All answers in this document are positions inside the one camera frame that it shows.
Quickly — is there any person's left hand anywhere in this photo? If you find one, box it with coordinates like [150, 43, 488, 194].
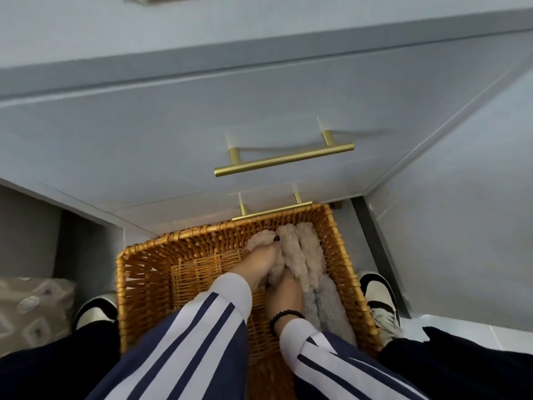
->
[228, 241, 284, 293]

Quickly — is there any person's right hand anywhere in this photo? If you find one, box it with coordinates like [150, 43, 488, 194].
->
[263, 268, 306, 326]

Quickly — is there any single beige towel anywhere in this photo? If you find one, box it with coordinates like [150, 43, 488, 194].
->
[245, 229, 287, 289]
[295, 221, 328, 291]
[275, 223, 312, 294]

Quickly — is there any single grey towel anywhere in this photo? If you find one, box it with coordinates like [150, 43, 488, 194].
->
[314, 274, 359, 349]
[301, 286, 322, 333]

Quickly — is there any orange wicker basket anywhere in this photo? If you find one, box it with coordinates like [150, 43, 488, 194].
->
[115, 202, 385, 400]

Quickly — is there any person's left forearm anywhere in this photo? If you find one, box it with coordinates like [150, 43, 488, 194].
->
[84, 272, 254, 400]

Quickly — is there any person's right forearm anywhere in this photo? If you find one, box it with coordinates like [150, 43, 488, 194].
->
[278, 318, 430, 400]

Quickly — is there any person's right shoe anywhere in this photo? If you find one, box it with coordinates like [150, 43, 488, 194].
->
[356, 270, 405, 349]

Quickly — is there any person's shoe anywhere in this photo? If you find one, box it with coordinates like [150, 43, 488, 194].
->
[356, 270, 405, 349]
[73, 293, 119, 333]

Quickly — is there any person's left shoe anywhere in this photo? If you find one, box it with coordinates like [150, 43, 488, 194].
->
[73, 293, 119, 333]

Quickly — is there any white nightstand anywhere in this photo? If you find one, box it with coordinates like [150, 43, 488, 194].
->
[0, 0, 533, 237]

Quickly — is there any patterned beige bedspread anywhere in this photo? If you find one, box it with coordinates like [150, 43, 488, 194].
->
[0, 276, 77, 359]

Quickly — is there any black bead bracelet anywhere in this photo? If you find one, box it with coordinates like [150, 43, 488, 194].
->
[269, 308, 306, 339]

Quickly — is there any short gold drawer handle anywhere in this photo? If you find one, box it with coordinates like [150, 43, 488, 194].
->
[230, 192, 314, 223]

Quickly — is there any long gold drawer handle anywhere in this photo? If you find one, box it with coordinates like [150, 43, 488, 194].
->
[213, 128, 356, 178]

